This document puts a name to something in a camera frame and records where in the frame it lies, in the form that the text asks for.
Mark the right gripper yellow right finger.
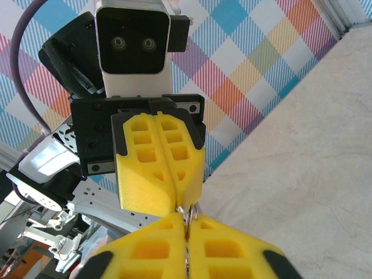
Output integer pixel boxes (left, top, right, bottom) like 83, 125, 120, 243
185, 214, 303, 279

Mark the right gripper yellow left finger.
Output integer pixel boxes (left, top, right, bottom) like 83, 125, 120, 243
69, 213, 188, 279

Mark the small key with ring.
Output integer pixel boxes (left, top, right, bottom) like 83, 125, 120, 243
175, 203, 202, 279

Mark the white metal equipment frame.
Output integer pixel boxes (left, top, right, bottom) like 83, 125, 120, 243
17, 203, 85, 274

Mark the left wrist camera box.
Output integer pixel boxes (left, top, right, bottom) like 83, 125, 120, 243
95, 0, 171, 98

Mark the aluminium frame post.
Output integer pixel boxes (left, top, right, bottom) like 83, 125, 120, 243
318, 0, 372, 40
0, 141, 26, 168

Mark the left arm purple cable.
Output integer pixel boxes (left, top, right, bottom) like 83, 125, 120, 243
9, 0, 52, 204

